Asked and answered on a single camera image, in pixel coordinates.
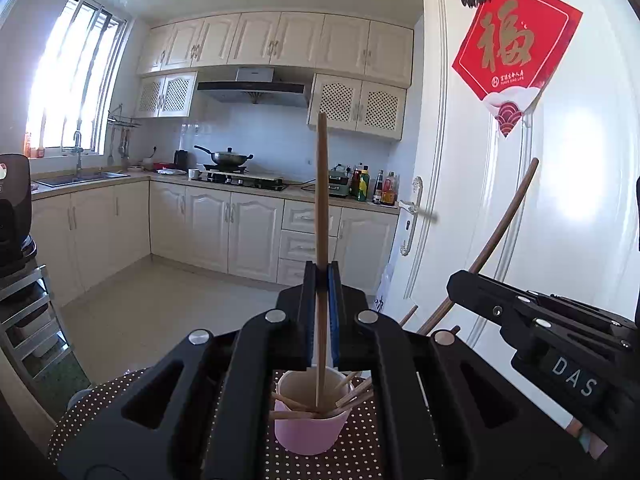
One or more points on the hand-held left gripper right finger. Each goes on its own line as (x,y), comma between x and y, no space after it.
(335,310)

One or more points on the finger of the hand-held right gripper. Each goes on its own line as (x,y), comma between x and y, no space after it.
(575,307)
(475,292)

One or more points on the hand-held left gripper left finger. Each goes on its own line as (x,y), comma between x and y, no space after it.
(312,310)

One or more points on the single wooden chopstick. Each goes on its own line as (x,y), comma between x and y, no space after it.
(505,220)
(322,185)

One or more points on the bunch of wooden chopsticks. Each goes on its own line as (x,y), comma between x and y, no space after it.
(295,402)

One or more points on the pink cup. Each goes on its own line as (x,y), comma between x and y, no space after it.
(310,435)

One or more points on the person's right hand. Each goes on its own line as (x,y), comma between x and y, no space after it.
(585,440)

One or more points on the white panelled door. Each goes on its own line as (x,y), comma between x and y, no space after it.
(575,185)

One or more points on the green electric cooker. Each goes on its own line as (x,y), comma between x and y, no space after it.
(339,185)

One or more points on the red label bottle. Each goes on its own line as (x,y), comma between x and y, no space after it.
(356,185)

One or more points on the dark sauce bottle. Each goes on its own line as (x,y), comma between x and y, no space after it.
(378,190)

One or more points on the green bottle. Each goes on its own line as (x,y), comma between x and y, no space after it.
(365,185)

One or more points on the orange label bottle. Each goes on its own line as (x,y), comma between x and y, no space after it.
(391,192)

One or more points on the white lower kitchen cabinets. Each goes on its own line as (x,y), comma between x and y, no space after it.
(200,230)

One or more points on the white kitchen cabinets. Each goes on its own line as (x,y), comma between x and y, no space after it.
(280,40)
(200,230)

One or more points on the brown polka dot tablecloth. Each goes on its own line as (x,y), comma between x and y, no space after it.
(365,450)

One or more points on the black gas stove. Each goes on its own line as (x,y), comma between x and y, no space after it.
(245,181)

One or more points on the steel wok with lid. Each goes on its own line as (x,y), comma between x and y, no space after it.
(227,157)

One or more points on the white mug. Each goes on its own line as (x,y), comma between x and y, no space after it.
(194,174)

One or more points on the black kettle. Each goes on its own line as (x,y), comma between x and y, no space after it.
(181,160)

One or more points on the white lattice door cabinet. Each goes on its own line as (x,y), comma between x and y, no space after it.
(165,95)
(355,105)

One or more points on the red food container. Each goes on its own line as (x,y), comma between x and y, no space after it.
(162,165)

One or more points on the black range hood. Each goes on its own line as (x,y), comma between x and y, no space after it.
(250,90)

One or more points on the red paper door poster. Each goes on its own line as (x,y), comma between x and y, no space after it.
(515,50)

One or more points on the steel kitchen sink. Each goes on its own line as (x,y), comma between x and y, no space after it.
(80,179)

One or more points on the white upper kitchen cabinets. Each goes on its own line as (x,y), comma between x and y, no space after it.
(280,40)

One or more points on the steel sink faucet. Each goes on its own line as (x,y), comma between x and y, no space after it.
(78,155)

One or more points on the metal storage rack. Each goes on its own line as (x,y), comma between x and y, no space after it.
(30,320)

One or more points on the black air fryer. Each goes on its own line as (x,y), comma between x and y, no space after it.
(15,210)

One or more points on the barred kitchen window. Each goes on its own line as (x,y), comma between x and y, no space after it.
(75,75)

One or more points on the wall utensil rack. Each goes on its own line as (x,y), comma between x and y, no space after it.
(122,121)

